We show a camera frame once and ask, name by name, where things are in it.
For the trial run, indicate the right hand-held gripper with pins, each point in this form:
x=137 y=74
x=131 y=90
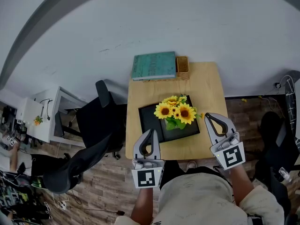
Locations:
x=230 y=156

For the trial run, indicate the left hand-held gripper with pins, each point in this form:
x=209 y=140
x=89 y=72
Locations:
x=146 y=177

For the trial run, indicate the black square tray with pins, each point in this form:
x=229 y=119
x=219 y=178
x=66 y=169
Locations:
x=150 y=123

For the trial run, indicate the yellow sunflower potted flower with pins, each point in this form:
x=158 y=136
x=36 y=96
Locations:
x=185 y=113

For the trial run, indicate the person's right forearm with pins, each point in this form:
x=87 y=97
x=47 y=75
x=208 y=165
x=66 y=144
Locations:
x=241 y=186

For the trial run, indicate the another person's forearm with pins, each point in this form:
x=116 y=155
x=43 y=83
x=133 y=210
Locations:
x=13 y=157

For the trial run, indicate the person's left forearm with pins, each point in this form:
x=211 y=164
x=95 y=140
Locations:
x=143 y=205

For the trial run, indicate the small orange flower pot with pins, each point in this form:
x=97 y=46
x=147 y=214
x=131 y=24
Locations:
x=37 y=120

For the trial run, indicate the person's black trousers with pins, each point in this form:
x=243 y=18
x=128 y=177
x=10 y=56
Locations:
x=173 y=172

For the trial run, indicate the person's white shoe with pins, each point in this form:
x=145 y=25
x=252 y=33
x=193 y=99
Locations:
x=191 y=165

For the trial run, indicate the black mesh office chair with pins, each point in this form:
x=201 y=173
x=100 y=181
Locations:
x=93 y=135

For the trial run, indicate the woven wicker basket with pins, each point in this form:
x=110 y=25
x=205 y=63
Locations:
x=182 y=67

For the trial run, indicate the person's cream shirt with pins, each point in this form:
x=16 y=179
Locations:
x=201 y=200

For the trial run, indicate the teal hardcover book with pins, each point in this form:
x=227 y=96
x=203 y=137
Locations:
x=154 y=65

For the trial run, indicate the clear plastic bottle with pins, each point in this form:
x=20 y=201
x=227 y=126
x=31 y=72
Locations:
x=285 y=174

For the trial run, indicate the white power strip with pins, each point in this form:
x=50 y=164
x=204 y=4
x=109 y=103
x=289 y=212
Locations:
x=62 y=204

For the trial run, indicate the white desk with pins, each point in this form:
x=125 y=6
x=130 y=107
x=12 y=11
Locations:
x=44 y=116

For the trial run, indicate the black desk lamp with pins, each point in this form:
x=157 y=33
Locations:
x=46 y=108

